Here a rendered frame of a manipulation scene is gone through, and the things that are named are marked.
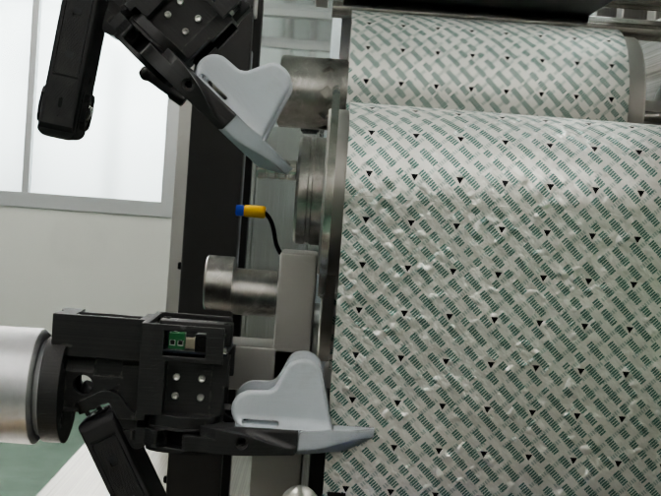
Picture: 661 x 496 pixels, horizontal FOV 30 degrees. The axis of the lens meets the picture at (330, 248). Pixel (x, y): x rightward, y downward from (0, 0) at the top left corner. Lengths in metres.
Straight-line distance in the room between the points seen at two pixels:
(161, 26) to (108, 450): 0.28
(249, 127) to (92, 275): 5.69
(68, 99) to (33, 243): 5.71
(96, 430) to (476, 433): 0.24
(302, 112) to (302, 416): 0.37
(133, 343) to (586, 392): 0.29
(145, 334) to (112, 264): 5.69
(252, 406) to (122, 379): 0.09
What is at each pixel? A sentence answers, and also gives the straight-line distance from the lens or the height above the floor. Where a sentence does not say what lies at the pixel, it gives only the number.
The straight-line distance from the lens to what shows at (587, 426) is 0.83.
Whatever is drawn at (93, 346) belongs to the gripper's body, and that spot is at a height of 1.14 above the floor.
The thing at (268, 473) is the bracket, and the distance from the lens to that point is 0.90.
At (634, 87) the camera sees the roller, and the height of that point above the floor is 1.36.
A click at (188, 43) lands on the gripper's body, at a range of 0.83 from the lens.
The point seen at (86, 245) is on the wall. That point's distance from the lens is 6.48.
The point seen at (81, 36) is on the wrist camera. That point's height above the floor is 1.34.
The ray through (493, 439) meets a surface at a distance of 0.82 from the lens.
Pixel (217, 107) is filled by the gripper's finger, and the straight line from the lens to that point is 0.81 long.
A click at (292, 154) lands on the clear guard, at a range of 1.83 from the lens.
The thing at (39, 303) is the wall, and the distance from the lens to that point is 6.56.
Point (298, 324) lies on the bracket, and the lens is 0.87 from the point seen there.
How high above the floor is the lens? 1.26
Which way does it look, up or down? 3 degrees down
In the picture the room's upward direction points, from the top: 4 degrees clockwise
